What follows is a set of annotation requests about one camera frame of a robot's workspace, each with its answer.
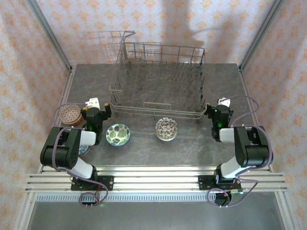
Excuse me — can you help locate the aluminium side rail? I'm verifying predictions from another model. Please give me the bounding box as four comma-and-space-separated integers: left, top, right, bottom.
38, 66, 77, 174
239, 64, 273, 173

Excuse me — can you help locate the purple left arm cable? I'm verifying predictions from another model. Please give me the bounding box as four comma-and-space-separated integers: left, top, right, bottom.
53, 102, 108, 208

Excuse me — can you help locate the brown leaf bowl beige outside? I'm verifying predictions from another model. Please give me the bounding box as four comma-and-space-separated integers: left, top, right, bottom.
155, 117, 179, 143

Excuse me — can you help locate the green leaf pattern bowl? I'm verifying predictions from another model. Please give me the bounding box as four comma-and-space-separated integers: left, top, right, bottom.
106, 123, 131, 147

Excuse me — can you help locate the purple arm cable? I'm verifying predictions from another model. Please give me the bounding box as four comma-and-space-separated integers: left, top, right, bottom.
53, 102, 108, 208
206, 94, 274, 208

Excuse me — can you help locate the grey slotted cable duct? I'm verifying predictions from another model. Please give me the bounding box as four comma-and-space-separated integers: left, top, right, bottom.
35, 193, 276, 202

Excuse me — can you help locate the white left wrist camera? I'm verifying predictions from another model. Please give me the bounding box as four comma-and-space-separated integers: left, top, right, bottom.
85, 97, 100, 109

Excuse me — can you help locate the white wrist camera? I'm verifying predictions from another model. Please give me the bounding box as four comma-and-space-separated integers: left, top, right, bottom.
85, 97, 100, 109
217, 97, 232, 107

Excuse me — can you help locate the red-brown lattice pattern bowl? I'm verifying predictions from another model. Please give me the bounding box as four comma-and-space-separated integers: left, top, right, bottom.
58, 104, 82, 123

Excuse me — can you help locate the grey wire dish rack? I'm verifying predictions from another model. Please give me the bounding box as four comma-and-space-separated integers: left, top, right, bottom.
109, 30, 207, 124

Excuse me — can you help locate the aluminium frame post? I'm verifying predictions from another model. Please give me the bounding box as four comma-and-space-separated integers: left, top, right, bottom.
238, 0, 286, 72
25, 0, 73, 70

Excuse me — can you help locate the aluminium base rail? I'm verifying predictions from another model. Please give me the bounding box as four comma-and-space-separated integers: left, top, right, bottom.
25, 165, 288, 194

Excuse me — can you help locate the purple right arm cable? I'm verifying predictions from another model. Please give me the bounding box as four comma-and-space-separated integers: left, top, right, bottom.
206, 94, 274, 208

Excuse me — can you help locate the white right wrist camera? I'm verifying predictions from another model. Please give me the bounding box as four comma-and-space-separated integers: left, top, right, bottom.
217, 97, 232, 107

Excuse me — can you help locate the blue white floral bowl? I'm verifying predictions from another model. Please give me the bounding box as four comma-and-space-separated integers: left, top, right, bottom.
78, 144, 91, 156

